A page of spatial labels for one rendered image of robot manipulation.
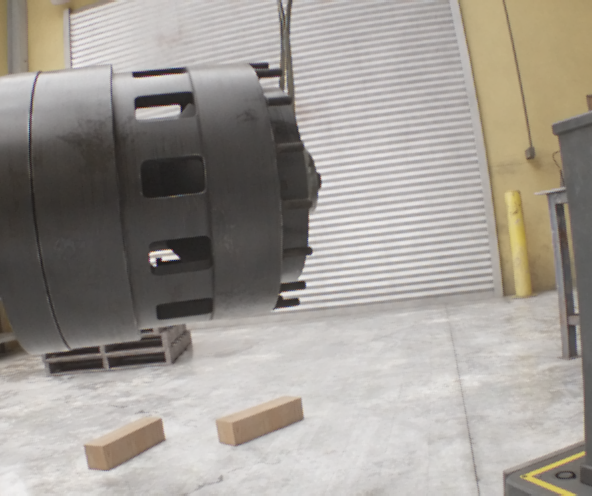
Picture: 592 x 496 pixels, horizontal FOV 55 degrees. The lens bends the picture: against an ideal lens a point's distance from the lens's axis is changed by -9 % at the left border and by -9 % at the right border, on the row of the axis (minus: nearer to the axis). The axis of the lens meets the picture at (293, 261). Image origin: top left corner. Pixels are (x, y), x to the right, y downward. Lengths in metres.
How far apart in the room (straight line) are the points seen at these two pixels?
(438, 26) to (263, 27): 1.94
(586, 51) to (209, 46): 4.21
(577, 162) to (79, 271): 0.76
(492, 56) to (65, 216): 6.12
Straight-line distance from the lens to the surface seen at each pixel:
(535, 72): 6.84
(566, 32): 7.05
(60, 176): 1.00
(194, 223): 1.01
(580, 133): 0.85
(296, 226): 1.11
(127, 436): 2.42
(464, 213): 6.47
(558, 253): 3.21
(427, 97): 6.63
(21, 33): 8.56
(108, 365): 4.74
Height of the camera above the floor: 0.70
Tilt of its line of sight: 1 degrees down
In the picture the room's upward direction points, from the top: 7 degrees counter-clockwise
